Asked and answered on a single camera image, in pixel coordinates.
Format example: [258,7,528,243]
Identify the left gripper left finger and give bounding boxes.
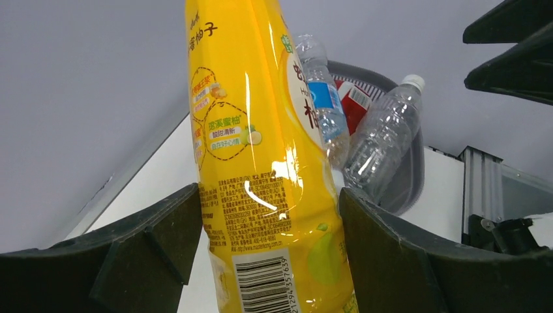
[1,183,202,312]

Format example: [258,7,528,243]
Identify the clear bottle blue label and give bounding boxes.
[294,34,350,170]

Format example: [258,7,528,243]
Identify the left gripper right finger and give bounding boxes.
[339,188,552,312]

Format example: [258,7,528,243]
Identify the aluminium frame rail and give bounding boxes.
[427,144,553,247]

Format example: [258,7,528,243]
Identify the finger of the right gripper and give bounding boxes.
[462,0,552,105]

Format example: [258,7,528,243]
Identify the yellow juice bottle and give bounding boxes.
[185,1,358,312]

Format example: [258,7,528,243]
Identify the amber tea bottle red label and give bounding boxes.
[335,80,372,135]

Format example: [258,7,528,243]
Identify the grey mesh waste bin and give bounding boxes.
[328,61,425,215]

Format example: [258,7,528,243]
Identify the clear crushed bottle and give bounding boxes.
[343,74,426,203]

